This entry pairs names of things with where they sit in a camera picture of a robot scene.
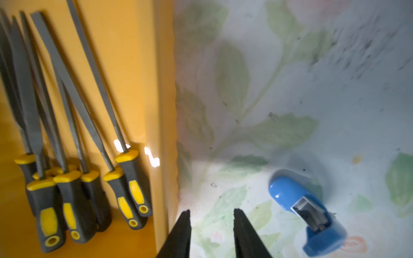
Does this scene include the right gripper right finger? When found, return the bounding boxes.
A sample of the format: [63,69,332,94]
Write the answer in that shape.
[233,209,271,258]

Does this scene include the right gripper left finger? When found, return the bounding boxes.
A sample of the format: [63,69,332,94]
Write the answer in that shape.
[156,210,192,258]

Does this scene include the file tool yellow black handle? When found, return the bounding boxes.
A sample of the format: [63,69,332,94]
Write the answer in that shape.
[67,1,153,217]

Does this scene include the yellow plastic tray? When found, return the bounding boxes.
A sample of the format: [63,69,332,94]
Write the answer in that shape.
[0,0,179,258]

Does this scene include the small blue stapler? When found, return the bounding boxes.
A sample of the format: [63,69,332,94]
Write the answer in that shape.
[268,176,347,258]

